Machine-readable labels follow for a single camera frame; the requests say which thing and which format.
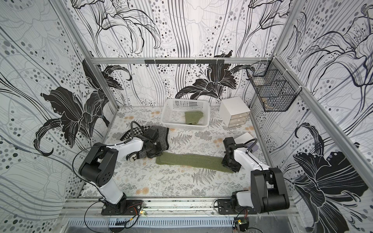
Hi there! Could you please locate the lavender flat pad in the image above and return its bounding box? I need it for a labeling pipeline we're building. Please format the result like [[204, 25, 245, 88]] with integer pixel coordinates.
[[251, 144, 259, 152]]

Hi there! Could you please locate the white mini drawer cabinet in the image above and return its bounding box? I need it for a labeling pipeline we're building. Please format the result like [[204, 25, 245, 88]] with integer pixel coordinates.
[[219, 97, 251, 128]]

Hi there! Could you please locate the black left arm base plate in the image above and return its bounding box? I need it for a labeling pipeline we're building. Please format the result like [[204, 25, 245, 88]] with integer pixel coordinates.
[[101, 200, 143, 216]]

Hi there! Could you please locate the white rectangular box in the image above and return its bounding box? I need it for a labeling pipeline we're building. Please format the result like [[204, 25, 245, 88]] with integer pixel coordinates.
[[234, 133, 254, 144]]

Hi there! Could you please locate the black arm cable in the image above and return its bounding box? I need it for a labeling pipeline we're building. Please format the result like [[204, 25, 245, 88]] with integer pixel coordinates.
[[129, 120, 146, 140], [243, 138, 258, 153]]

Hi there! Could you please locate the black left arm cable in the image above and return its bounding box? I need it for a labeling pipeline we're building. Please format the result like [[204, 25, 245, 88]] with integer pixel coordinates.
[[129, 120, 146, 140]]

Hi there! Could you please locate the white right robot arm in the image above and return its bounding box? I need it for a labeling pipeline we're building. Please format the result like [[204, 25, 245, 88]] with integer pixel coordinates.
[[220, 137, 290, 215]]

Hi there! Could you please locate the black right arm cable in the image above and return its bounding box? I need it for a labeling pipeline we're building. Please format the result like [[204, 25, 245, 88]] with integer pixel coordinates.
[[243, 138, 258, 153]]

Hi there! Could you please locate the white slotted cable duct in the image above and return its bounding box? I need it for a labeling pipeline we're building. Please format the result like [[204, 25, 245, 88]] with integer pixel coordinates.
[[68, 217, 234, 228]]

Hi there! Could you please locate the white plastic laundry basket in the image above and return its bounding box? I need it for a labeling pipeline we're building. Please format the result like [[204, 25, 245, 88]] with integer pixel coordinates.
[[161, 99, 210, 131]]

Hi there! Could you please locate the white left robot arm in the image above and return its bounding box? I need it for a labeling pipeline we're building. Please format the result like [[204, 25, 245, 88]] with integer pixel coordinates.
[[78, 128, 162, 205]]

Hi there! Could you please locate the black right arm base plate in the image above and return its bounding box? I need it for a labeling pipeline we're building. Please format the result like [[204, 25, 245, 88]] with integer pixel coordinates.
[[213, 199, 257, 215]]

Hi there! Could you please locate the black wire wall basket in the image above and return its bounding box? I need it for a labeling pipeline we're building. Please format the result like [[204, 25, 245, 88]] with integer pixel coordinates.
[[246, 58, 299, 112]]

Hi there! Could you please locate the black wall hook rail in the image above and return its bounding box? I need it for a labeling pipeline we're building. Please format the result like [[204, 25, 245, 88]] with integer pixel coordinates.
[[144, 59, 225, 65]]

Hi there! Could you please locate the green knitted scarf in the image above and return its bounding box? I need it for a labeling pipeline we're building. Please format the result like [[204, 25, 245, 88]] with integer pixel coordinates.
[[184, 111, 204, 125], [156, 151, 234, 173]]

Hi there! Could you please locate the black white patterned scarf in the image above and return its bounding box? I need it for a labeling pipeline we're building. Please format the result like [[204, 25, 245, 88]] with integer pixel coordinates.
[[120, 125, 169, 160]]

